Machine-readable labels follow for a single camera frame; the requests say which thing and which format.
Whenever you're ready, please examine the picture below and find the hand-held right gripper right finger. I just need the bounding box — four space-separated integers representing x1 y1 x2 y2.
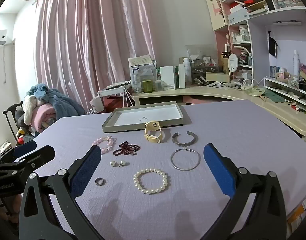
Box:
202 143 287 240

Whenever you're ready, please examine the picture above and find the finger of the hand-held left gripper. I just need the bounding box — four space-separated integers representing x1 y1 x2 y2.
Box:
0 140 37 162
0 145 56 173

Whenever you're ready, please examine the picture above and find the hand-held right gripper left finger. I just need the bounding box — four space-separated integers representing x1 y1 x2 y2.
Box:
19 144 104 240

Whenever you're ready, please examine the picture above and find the pink bead bracelet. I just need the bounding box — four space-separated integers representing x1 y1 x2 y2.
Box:
92 135 117 155

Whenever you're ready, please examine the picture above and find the thin silver bangle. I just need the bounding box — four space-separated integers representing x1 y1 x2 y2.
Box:
170 148 201 172

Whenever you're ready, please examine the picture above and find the silver cuff bracelet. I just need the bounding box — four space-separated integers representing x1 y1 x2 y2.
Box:
172 131 198 147

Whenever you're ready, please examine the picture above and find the white pearl bracelet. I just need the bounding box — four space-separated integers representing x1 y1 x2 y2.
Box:
133 168 168 195

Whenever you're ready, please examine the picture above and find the grey jewelry tray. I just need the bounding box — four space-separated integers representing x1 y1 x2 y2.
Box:
102 101 184 134

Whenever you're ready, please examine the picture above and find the person's left hand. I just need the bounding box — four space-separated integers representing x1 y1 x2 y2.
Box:
0 195 22 222

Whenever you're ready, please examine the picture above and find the black chair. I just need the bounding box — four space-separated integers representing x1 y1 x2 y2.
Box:
3 101 24 140

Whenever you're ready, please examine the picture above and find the pink blanket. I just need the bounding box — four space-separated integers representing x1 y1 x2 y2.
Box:
34 105 57 133

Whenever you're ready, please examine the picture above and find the white plush cloth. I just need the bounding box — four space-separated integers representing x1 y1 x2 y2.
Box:
23 96 39 125

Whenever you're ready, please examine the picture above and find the blue fleece blanket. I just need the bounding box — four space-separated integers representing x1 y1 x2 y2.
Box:
26 84 86 120

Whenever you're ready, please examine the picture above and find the cream wrist watch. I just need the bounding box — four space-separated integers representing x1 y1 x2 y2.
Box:
144 121 166 144

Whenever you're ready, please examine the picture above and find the cream corner desk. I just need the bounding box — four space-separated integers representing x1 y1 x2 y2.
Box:
131 85 306 139

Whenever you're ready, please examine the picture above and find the pale hand fan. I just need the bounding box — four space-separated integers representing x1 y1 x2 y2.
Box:
245 86 266 102

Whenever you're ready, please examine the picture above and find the white side table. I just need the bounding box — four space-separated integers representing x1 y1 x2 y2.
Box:
90 81 133 114

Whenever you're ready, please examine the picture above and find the green cloth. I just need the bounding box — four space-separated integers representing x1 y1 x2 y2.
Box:
262 90 285 103

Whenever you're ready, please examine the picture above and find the beige flat box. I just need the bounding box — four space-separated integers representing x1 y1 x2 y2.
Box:
205 72 231 83

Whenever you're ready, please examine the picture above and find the white carton box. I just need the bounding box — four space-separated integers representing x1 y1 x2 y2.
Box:
160 66 176 90

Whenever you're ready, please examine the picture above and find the green glass jar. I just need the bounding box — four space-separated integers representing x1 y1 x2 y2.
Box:
142 79 153 93

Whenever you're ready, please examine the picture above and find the white desktop riser shelf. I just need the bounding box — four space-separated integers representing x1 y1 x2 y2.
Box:
264 76 306 110

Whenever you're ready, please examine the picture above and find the round white mirror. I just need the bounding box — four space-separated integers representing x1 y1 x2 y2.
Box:
227 54 240 80

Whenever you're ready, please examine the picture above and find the white desk lamp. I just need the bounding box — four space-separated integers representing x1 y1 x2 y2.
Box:
233 45 255 80

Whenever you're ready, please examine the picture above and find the clear plastic storage box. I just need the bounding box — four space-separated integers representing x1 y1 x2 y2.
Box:
128 55 157 93

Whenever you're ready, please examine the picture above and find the clear acrylic organizer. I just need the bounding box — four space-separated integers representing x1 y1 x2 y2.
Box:
184 44 220 82

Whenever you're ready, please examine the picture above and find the pink curtain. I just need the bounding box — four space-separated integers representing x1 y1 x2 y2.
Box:
34 0 163 120

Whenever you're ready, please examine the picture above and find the white spray bottle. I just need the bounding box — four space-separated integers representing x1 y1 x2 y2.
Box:
292 50 300 80

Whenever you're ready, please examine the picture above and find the white pink shelf unit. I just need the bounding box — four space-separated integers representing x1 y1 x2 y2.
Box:
214 0 306 105

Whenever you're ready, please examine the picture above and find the cream cabinet door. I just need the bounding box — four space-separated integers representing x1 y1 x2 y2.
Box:
204 0 228 32

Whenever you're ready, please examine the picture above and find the dark red bead necklace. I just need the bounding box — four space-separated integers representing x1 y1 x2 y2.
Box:
113 141 141 156

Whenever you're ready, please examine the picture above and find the black drawstring pouch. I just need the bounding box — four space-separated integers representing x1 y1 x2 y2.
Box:
268 31 279 58

